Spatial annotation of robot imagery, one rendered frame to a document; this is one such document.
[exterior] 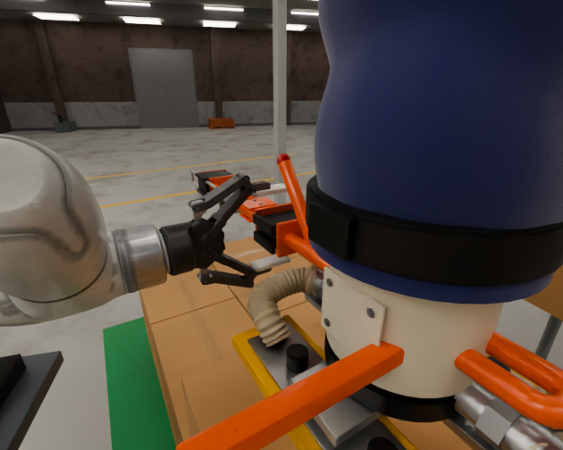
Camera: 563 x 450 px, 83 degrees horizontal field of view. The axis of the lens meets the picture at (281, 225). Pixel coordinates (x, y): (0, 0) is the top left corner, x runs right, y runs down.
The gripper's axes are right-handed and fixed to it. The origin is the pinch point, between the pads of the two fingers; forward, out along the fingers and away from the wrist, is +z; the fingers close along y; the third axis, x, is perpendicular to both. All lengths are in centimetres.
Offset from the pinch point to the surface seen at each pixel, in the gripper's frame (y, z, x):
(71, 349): 125, -61, -151
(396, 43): -24.5, -9.0, 28.9
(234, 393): 29.8, -12.5, 4.0
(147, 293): 70, -17, -103
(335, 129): -19.2, -10.3, 25.2
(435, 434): 29.8, 12.7, 27.9
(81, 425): 125, -56, -92
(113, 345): 125, -39, -141
